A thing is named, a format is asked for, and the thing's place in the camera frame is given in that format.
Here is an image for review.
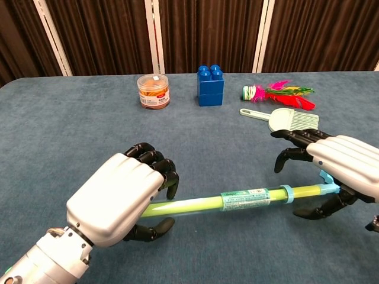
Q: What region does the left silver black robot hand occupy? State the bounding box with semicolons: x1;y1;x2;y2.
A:
65;142;180;249

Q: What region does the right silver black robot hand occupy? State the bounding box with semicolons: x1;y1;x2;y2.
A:
271;128;379;220

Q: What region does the green and blue water pump toy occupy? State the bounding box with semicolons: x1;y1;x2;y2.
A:
141;170;342;220

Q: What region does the blue-grey felt table cover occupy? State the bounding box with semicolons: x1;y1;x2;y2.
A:
0;70;379;284

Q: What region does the pale green hand brush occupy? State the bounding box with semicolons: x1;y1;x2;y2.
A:
239;108;320;133

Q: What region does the clear jar of rubber bands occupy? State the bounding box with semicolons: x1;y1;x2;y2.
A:
136;73;171;110

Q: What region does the colourful feather shuttlecock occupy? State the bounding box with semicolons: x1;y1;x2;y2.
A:
242;80;316;112

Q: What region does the blue plastic building block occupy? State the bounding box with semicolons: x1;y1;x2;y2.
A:
198;93;224;107
197;64;225;96

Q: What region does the brown pleated curtain panel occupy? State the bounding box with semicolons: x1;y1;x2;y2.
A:
0;0;65;88
262;0;379;73
44;0;156;76
158;0;266;75

